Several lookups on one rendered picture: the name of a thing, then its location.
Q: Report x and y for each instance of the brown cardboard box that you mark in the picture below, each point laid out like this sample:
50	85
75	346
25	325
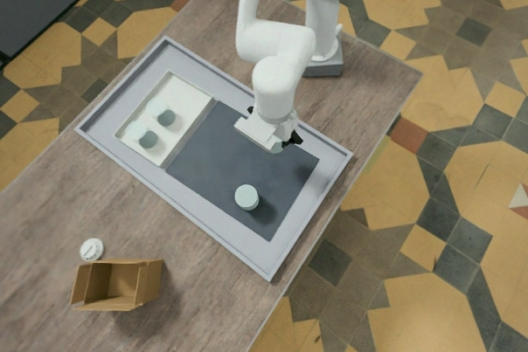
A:
117	286

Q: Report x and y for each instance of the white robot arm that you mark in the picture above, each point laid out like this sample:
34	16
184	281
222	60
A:
281	51

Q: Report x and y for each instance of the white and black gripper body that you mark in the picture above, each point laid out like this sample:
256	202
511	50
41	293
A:
284	129

